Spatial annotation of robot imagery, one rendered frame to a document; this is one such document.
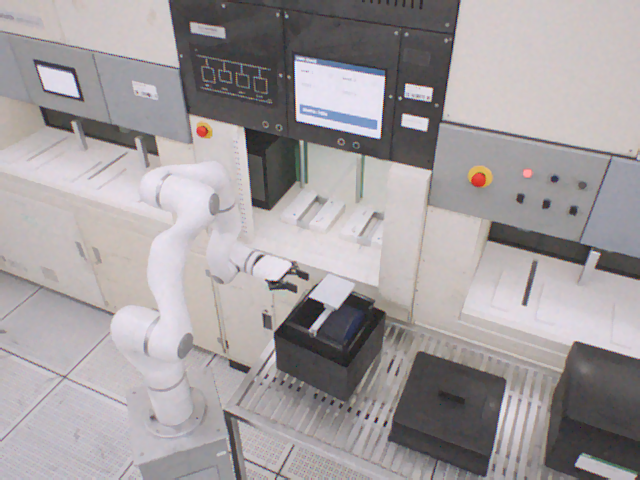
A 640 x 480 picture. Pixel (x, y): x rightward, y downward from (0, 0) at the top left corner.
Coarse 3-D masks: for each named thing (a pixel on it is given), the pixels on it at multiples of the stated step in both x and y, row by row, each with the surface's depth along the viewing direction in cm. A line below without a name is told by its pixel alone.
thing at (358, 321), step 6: (360, 312) 180; (354, 318) 177; (360, 318) 182; (354, 324) 179; (360, 324) 185; (348, 330) 175; (354, 330) 181; (348, 336) 177; (354, 336) 183; (342, 342) 174; (348, 342) 180
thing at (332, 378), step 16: (384, 320) 186; (288, 352) 179; (304, 352) 174; (368, 352) 182; (288, 368) 185; (304, 368) 180; (320, 368) 175; (336, 368) 170; (352, 368) 171; (368, 368) 188; (320, 384) 180; (336, 384) 175; (352, 384) 177
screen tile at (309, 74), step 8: (304, 72) 165; (312, 72) 164; (320, 72) 163; (336, 72) 161; (304, 80) 167; (312, 80) 166; (320, 80) 164; (328, 80) 163; (304, 88) 168; (328, 88) 165; (304, 96) 170; (312, 96) 169; (320, 96) 167; (328, 96) 166; (328, 104) 168
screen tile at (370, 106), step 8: (344, 80) 161; (352, 80) 160; (360, 80) 159; (368, 80) 158; (376, 80) 157; (344, 88) 162; (352, 88) 161; (360, 88) 160; (368, 88) 159; (376, 88) 158; (344, 96) 164; (368, 96) 161; (376, 96) 160; (344, 104) 166; (352, 104) 164; (360, 104) 163; (368, 104) 162; (376, 104) 161; (360, 112) 165; (368, 112) 164; (376, 112) 163
